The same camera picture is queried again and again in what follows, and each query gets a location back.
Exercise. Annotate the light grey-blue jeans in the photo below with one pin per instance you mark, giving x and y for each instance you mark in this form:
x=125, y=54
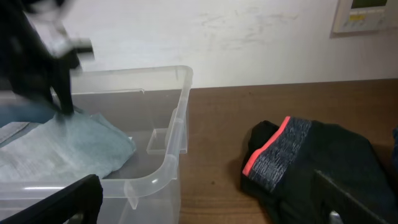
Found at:
x=63, y=148

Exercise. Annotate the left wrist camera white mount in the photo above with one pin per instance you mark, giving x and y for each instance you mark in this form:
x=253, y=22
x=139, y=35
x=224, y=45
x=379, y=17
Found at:
x=47, y=16

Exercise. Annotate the wall thermostat control panel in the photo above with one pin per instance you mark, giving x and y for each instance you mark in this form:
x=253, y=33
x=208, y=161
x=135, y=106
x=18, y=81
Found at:
x=354, y=16

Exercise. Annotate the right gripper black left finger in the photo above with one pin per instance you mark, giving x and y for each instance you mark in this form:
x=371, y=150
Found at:
x=84, y=197

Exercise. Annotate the black shorts red waistband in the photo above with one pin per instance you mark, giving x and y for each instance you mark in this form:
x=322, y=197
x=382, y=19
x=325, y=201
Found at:
x=279, y=165

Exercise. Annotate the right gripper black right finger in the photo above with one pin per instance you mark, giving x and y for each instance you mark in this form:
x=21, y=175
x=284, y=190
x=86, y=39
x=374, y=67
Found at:
x=332, y=204

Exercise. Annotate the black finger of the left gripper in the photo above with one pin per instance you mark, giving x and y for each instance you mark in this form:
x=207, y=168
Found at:
x=60, y=82

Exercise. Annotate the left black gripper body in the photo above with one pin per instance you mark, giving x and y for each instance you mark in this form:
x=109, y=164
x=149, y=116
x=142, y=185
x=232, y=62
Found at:
x=26, y=63

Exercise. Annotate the clear plastic storage bin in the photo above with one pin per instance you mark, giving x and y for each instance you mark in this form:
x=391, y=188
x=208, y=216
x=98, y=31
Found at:
x=150, y=106

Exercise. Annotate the dark blue garment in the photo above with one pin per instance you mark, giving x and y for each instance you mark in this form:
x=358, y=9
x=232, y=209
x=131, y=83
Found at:
x=26, y=112

